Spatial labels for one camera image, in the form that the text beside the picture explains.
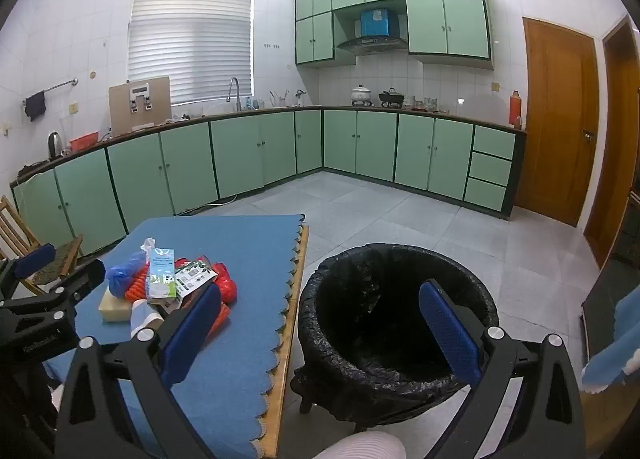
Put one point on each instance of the white paper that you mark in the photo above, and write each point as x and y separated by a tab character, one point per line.
142	321

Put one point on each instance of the dark cloth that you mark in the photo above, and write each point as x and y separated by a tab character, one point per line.
35	106

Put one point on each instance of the blue scalloped table mat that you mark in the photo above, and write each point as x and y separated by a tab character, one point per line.
240	249

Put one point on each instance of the utensil holder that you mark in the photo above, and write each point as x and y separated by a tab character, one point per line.
278	100

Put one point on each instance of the black wok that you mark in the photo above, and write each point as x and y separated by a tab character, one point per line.
391	98

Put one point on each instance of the bin with black bag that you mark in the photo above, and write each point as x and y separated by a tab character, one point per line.
325	319

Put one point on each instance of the white green printed packet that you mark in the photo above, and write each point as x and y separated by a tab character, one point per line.
195	276

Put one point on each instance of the white device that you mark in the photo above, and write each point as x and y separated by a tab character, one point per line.
140	89

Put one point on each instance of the patterned ceramic jar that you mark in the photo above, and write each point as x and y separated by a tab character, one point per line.
430	102

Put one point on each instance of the green base cabinet with sink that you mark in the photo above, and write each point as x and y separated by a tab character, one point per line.
190	164

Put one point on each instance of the blue and white milk carton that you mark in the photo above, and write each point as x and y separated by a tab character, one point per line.
162	276

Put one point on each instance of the metal towel rail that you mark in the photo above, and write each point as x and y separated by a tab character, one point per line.
60	86

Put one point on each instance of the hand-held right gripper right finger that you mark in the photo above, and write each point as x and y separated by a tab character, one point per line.
450	334

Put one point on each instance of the beige sponge block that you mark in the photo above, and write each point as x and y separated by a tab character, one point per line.
115	310

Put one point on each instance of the white cooking pot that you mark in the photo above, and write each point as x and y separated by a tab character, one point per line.
361	95

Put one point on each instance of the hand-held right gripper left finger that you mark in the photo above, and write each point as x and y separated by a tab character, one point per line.
192	334

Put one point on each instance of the chrome faucet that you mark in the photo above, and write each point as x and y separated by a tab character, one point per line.
238	99

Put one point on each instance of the green base cabinet with drawers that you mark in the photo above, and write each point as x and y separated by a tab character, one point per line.
415	154

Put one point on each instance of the white window blind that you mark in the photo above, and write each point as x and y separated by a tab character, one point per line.
190	39

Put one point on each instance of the orange foam net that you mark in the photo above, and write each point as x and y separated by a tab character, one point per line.
137	289

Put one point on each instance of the red thermos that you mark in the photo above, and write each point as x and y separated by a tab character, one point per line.
515	109

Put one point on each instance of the wooden chair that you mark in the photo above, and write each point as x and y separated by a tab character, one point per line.
67	254

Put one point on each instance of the brown board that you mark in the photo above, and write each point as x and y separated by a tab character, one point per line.
120	114

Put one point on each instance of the black range hood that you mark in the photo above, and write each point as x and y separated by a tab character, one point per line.
372	43

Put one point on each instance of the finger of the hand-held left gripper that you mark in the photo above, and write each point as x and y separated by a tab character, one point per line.
75	286
35	259

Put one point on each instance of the blue plastic bag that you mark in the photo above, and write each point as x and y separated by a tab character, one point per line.
120	276

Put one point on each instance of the red basin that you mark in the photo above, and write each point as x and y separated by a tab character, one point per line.
84	142

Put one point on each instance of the light blue cloth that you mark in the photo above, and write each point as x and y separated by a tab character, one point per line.
620	339

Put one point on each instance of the wooden table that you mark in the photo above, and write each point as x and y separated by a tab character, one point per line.
286	339

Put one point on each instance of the dark glass cabinet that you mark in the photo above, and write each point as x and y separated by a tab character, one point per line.
615	284

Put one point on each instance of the green wall cabinets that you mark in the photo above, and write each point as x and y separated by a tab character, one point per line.
425	24

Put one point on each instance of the tan cardboard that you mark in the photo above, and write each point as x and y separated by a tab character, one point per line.
605	419

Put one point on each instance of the electric kettle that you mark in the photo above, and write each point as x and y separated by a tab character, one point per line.
55	145

